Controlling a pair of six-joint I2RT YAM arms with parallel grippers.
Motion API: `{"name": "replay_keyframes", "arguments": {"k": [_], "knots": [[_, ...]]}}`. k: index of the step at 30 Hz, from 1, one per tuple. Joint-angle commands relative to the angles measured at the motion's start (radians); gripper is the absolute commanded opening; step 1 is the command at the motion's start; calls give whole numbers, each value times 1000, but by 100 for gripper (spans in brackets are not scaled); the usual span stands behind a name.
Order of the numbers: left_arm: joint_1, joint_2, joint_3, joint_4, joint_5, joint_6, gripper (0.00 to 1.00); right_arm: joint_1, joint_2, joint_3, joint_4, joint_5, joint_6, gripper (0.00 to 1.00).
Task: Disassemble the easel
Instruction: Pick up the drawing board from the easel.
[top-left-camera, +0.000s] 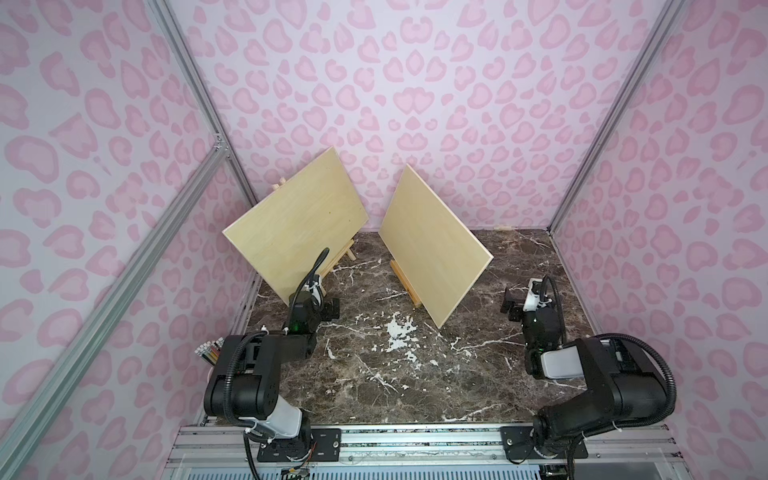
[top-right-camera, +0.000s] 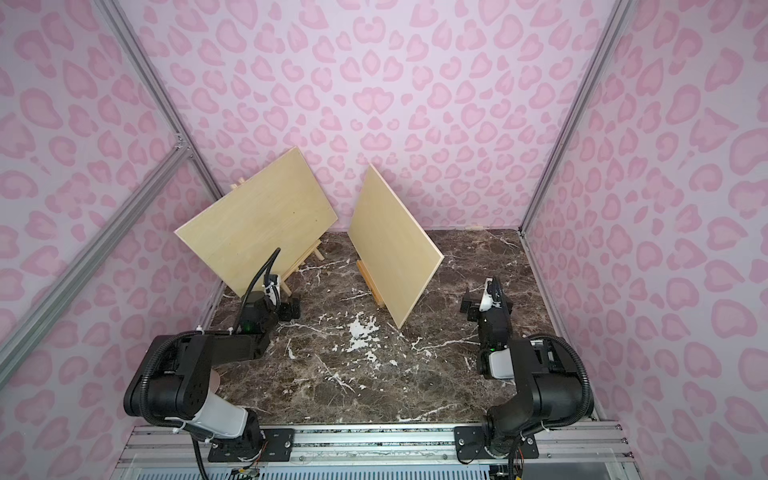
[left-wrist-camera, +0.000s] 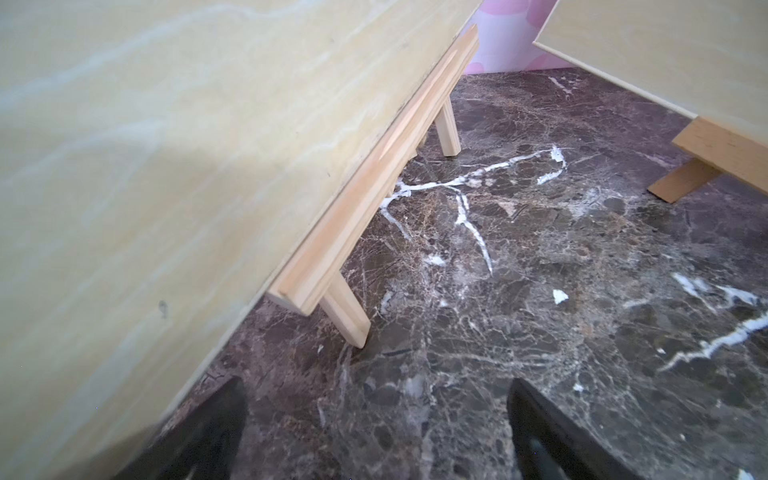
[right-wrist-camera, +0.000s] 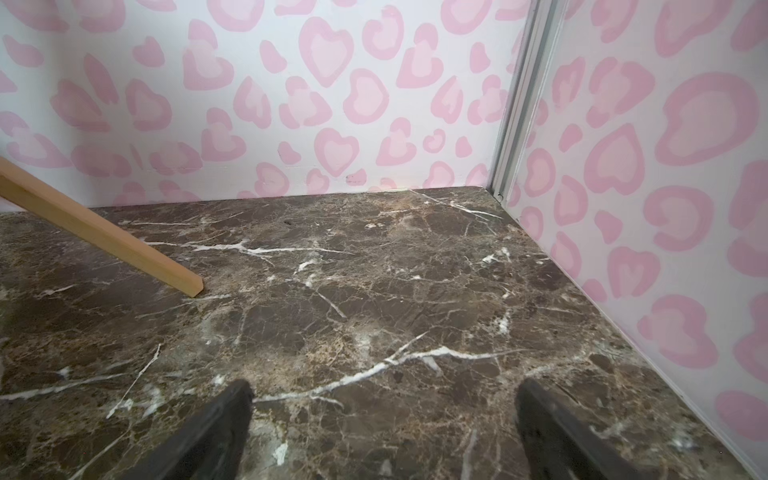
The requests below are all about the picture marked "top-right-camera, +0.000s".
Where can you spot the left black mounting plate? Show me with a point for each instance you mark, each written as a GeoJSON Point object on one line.
{"type": "Point", "coordinates": [270, 445]}

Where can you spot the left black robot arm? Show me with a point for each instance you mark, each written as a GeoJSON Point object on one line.
{"type": "Point", "coordinates": [171, 387]}

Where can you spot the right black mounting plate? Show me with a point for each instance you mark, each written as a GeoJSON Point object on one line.
{"type": "Point", "coordinates": [476, 442]}

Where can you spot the left corner aluminium profile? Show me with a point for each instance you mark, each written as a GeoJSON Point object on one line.
{"type": "Point", "coordinates": [128, 39]}

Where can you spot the right corner aluminium profile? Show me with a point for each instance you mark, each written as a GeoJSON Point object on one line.
{"type": "Point", "coordinates": [620, 16]}

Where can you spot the corner aluminium profile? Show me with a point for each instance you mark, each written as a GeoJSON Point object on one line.
{"type": "Point", "coordinates": [128, 39]}
{"type": "Point", "coordinates": [620, 16]}

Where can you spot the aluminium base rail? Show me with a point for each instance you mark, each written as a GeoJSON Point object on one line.
{"type": "Point", "coordinates": [585, 450]}

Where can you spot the pink pencil cup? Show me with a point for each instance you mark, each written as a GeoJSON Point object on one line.
{"type": "Point", "coordinates": [214, 381]}

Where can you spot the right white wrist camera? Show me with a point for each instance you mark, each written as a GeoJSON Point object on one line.
{"type": "Point", "coordinates": [493, 296]}

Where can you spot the black mounting plate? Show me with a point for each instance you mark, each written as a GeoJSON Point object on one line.
{"type": "Point", "coordinates": [476, 442]}
{"type": "Point", "coordinates": [270, 445]}

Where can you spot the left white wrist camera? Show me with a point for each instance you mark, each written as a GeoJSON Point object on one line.
{"type": "Point", "coordinates": [271, 290]}

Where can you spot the light wooden board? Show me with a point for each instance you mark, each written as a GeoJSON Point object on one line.
{"type": "Point", "coordinates": [211, 233]}
{"type": "Point", "coordinates": [398, 255]}

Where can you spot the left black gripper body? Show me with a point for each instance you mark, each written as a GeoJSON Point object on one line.
{"type": "Point", "coordinates": [287, 307]}

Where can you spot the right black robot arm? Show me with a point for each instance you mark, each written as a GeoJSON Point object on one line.
{"type": "Point", "coordinates": [552, 386]}

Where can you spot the wooden easel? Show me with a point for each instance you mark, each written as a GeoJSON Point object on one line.
{"type": "Point", "coordinates": [378, 299]}
{"type": "Point", "coordinates": [303, 258]}

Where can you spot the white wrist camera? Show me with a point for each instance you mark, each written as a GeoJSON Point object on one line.
{"type": "Point", "coordinates": [493, 296]}
{"type": "Point", "coordinates": [271, 290]}

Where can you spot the left diagonal aluminium strut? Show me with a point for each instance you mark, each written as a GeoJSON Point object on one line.
{"type": "Point", "coordinates": [39, 320]}

